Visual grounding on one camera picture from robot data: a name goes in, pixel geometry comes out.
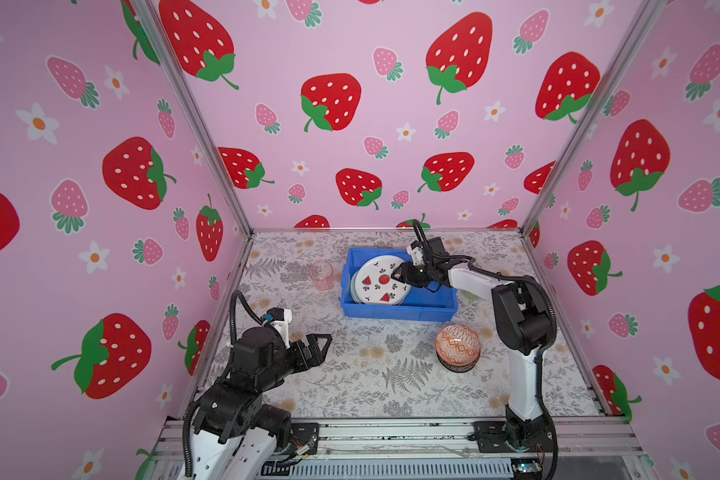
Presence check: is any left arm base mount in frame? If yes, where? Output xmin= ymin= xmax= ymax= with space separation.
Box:
xmin=236 ymin=421 xmax=321 ymax=457

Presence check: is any mint green flower plate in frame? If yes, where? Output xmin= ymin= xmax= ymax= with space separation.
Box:
xmin=349 ymin=271 xmax=362 ymax=304

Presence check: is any pink translucent cup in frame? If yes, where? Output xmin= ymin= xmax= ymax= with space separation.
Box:
xmin=308 ymin=260 xmax=335 ymax=292

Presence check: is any blue plastic bin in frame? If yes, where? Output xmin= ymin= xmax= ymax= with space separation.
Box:
xmin=340 ymin=248 xmax=458 ymax=322

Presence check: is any red patterned bowl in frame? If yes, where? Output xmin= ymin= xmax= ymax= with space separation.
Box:
xmin=435 ymin=324 xmax=482 ymax=373

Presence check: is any green translucent cup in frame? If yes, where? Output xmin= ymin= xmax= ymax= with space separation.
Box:
xmin=459 ymin=290 xmax=480 ymax=301

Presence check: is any aluminium front rail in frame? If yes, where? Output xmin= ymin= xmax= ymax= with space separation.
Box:
xmin=146 ymin=417 xmax=658 ymax=479

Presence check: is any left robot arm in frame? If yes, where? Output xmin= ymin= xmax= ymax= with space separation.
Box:
xmin=179 ymin=326 xmax=332 ymax=479

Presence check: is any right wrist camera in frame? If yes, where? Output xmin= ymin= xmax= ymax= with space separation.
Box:
xmin=406 ymin=241 xmax=429 ymax=266

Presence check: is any white watermelon plate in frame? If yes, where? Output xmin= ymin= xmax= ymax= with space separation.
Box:
xmin=356 ymin=255 xmax=411 ymax=306

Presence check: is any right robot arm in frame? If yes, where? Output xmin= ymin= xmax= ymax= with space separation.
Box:
xmin=392 ymin=230 xmax=558 ymax=451

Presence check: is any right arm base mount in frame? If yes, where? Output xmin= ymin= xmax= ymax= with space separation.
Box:
xmin=467 ymin=421 xmax=556 ymax=455

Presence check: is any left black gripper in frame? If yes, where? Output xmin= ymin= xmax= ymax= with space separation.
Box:
xmin=257 ymin=332 xmax=332 ymax=396

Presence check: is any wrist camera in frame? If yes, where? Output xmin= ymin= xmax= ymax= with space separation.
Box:
xmin=406 ymin=241 xmax=429 ymax=266
xmin=263 ymin=307 xmax=293 ymax=348

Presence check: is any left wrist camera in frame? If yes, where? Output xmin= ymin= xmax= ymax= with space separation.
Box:
xmin=263 ymin=307 xmax=293 ymax=348

